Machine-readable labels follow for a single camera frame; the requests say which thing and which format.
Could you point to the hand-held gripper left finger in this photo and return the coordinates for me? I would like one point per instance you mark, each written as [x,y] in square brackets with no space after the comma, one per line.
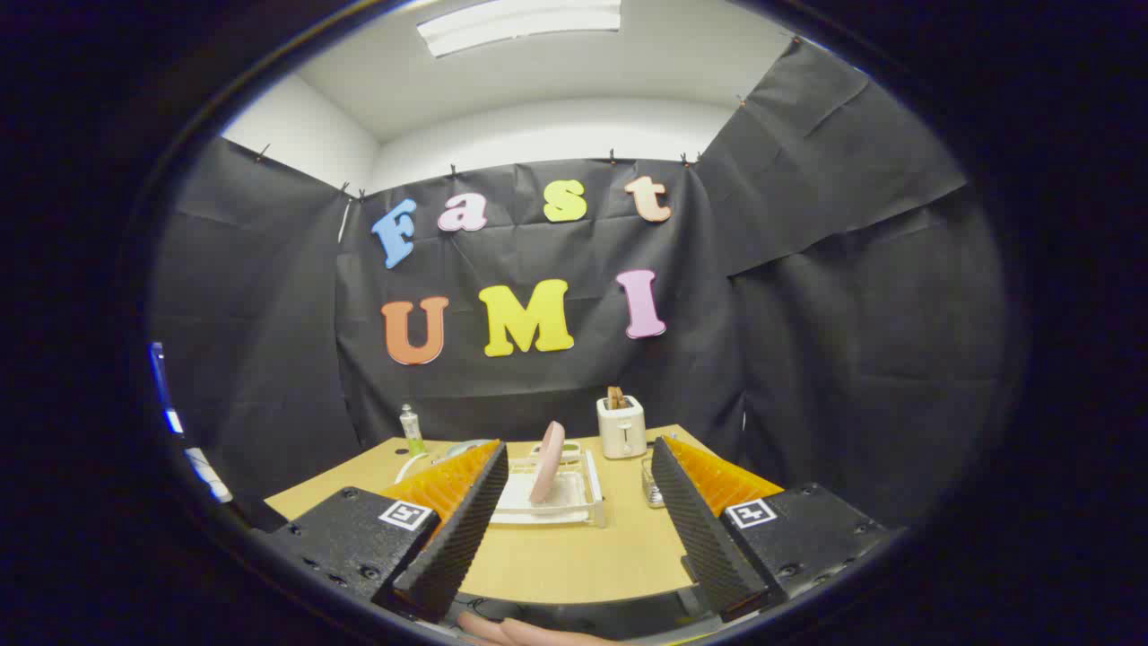
[453,547]

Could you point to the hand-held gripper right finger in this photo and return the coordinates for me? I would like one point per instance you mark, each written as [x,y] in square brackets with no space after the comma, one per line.
[704,538]

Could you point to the pink plate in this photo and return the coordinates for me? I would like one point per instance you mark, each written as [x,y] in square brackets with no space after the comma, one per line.
[547,462]

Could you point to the light green plate with food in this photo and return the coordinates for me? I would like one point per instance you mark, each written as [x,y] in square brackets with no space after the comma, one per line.
[466,446]

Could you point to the green dish soap bottle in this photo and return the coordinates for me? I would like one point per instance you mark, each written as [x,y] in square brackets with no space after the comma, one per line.
[413,435]

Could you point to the white toaster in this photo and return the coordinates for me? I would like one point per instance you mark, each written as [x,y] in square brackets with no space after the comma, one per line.
[621,431]

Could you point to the brown toast slice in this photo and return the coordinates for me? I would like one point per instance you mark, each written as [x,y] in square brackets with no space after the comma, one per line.
[617,398]

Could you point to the black backdrop cloth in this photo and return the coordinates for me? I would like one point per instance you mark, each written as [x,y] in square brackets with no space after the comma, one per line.
[807,314]

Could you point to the white desk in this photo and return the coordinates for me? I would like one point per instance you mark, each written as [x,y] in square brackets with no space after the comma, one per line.
[208,475]

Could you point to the monitor screen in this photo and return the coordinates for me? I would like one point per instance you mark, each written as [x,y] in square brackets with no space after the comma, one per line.
[163,386]

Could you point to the ceiling light panel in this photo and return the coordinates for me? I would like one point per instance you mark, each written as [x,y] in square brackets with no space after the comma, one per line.
[520,25]

